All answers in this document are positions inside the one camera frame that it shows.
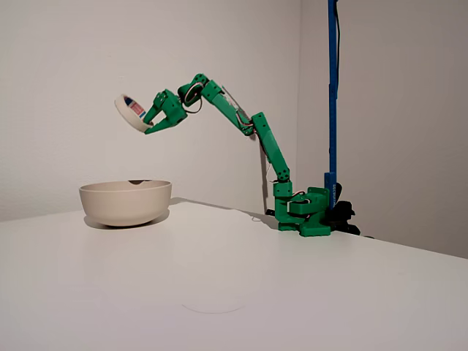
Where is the beige masking tape roll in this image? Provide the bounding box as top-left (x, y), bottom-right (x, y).
top-left (113, 93), bottom-right (155, 134)

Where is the beige bowl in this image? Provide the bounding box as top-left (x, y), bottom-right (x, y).
top-left (78, 178), bottom-right (173, 228)

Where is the blue vertical pole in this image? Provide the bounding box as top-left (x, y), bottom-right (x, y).
top-left (323, 0), bottom-right (340, 211)

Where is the black table clamp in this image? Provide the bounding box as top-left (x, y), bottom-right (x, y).
top-left (328, 181), bottom-right (361, 237)

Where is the black cable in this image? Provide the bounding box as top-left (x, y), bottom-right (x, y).
top-left (334, 0), bottom-right (342, 92)

